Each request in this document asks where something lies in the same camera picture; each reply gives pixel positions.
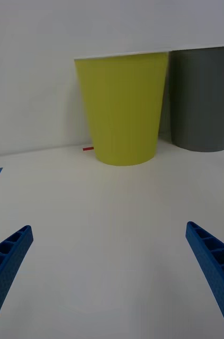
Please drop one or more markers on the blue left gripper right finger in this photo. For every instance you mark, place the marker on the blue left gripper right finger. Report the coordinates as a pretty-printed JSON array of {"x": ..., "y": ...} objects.
[{"x": 217, "y": 270}]

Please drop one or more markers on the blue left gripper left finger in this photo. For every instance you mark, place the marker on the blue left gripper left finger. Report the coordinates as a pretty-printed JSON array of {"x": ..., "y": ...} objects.
[{"x": 3, "y": 270}]

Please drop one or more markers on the grey plastic bin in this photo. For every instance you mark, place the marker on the grey plastic bin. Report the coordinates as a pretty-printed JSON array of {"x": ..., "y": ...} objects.
[{"x": 204, "y": 100}]

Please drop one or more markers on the yellow-green plastic bin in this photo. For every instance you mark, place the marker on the yellow-green plastic bin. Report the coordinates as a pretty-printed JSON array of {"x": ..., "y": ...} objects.
[{"x": 122, "y": 111}]

